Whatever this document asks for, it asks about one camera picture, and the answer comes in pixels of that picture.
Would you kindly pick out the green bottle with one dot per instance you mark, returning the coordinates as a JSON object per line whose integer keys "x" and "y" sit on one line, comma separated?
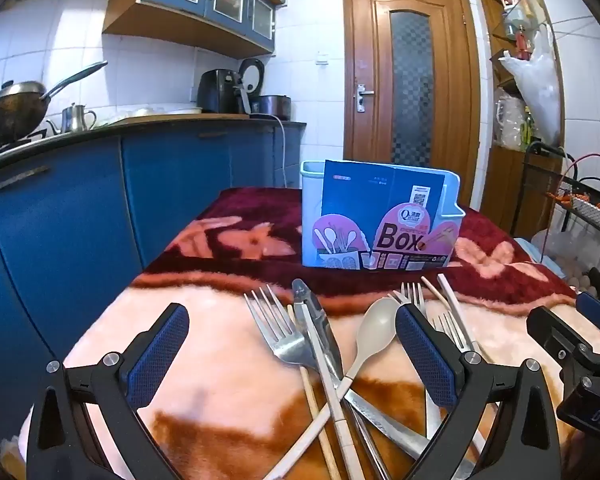
{"x": 528, "y": 130}

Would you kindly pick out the silver table knife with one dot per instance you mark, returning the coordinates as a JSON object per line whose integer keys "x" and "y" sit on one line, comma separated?
{"x": 314, "y": 317}

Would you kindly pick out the floral plush blanket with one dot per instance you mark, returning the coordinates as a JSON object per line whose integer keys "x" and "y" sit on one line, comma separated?
{"x": 220, "y": 385}

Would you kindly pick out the white light switch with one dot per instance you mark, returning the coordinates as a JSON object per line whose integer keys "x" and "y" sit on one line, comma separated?
{"x": 322, "y": 58}

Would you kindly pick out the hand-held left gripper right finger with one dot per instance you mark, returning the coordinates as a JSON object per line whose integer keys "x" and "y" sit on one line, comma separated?
{"x": 425, "y": 355}

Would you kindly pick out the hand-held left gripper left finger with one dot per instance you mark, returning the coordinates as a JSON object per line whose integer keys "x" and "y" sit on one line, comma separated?
{"x": 165, "y": 350}

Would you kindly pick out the white plastic jug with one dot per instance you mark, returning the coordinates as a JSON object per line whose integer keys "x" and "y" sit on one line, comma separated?
{"x": 509, "y": 120}

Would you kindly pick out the black countertop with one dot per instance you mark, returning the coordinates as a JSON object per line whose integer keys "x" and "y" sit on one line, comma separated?
{"x": 130, "y": 125}

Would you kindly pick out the pink chopstick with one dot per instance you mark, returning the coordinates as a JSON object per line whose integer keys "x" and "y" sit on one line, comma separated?
{"x": 432, "y": 287}

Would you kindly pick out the steel wok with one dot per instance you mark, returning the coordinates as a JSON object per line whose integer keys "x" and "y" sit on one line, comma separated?
{"x": 10, "y": 110}

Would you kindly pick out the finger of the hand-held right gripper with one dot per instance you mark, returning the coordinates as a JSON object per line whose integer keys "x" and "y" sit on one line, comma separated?
{"x": 555, "y": 330}
{"x": 597, "y": 310}

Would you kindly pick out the black air fryer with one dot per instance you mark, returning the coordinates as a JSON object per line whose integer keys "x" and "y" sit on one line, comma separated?
{"x": 217, "y": 91}

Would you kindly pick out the pile of eggs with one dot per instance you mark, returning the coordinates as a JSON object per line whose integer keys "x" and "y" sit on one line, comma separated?
{"x": 582, "y": 280}

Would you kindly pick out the large silver fork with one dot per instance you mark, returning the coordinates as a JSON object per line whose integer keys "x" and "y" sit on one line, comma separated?
{"x": 285, "y": 340}

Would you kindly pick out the white chopstick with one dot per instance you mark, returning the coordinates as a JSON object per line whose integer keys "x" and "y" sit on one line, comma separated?
{"x": 450, "y": 300}
{"x": 336, "y": 410}

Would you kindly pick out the clear plastic bag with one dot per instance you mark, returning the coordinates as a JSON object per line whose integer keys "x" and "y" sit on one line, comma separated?
{"x": 555, "y": 250}

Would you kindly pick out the steel kettle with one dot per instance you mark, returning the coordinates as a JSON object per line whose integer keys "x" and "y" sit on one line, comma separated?
{"x": 75, "y": 119}

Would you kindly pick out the wooden door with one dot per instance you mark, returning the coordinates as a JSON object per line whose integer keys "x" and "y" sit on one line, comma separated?
{"x": 365, "y": 60}

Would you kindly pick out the gas stove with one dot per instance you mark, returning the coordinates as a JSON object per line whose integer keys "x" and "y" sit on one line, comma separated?
{"x": 15, "y": 145}

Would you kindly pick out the wooden cutting board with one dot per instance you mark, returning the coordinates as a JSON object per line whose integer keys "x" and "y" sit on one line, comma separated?
{"x": 180, "y": 116}

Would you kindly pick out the light blue utensil holder box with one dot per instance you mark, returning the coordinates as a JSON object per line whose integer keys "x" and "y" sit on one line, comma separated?
{"x": 350, "y": 195}

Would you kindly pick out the red bottle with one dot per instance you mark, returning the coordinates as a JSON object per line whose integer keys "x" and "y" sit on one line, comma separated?
{"x": 521, "y": 44}

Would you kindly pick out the blue kitchen base cabinet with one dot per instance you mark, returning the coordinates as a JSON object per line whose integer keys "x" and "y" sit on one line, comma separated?
{"x": 70, "y": 220}

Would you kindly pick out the white plastic bag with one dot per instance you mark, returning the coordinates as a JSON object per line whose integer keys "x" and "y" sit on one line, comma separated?
{"x": 537, "y": 90}

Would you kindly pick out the wooden shelf niche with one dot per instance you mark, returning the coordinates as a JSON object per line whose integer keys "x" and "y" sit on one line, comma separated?
{"x": 495, "y": 190}

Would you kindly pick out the rice cooker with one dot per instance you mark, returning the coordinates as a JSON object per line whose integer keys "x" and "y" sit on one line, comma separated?
{"x": 275, "y": 107}

